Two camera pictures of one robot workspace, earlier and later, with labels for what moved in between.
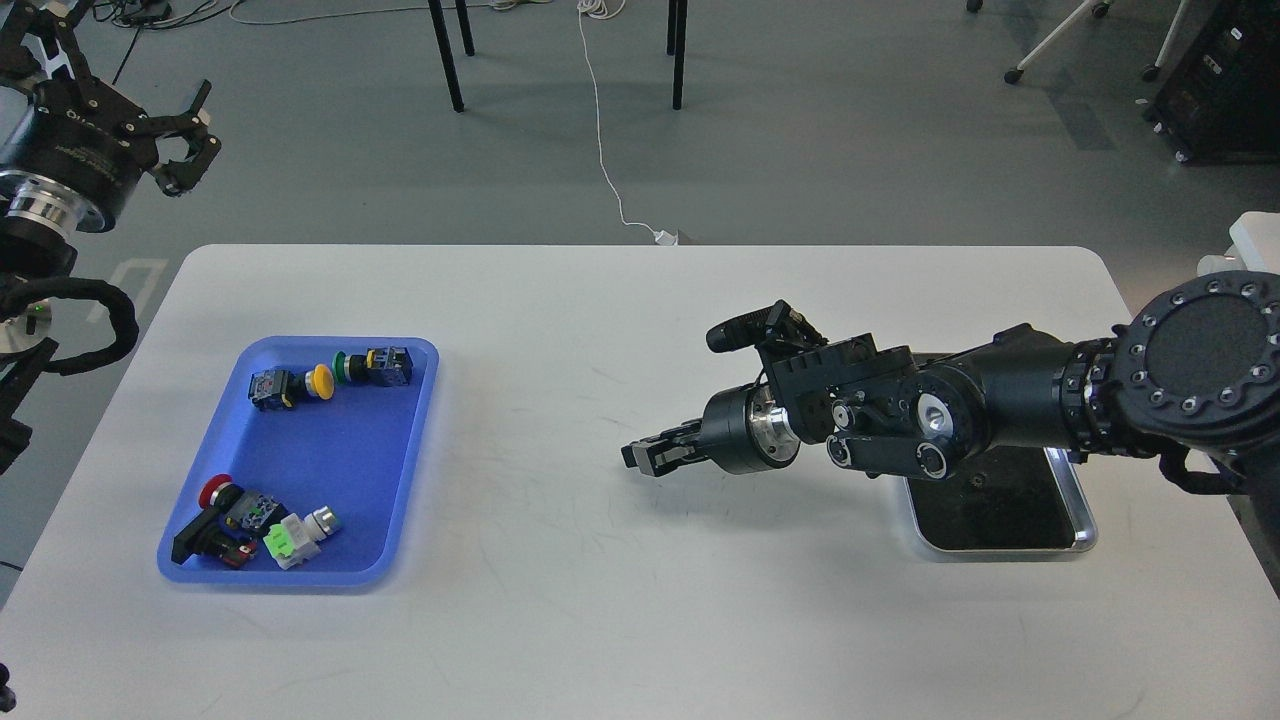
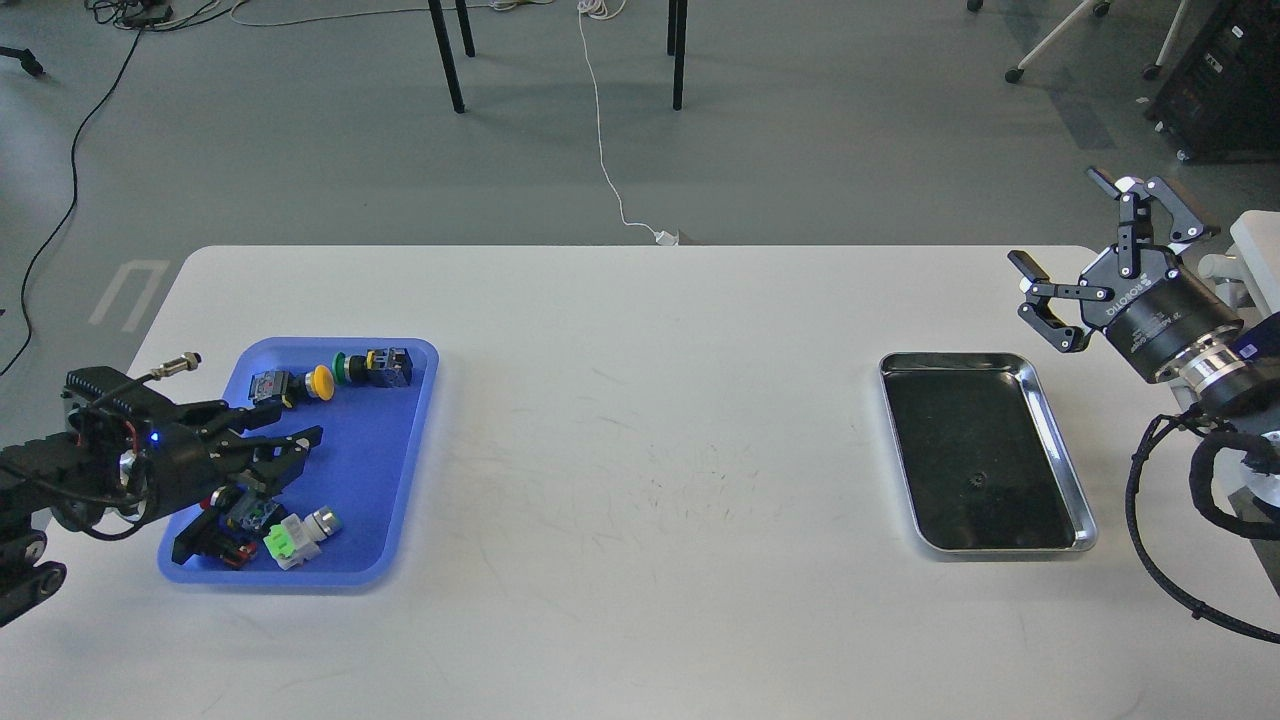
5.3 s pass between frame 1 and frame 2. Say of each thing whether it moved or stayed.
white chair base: stayed
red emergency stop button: stayed
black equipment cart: stayed
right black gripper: moved
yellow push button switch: stayed
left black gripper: moved
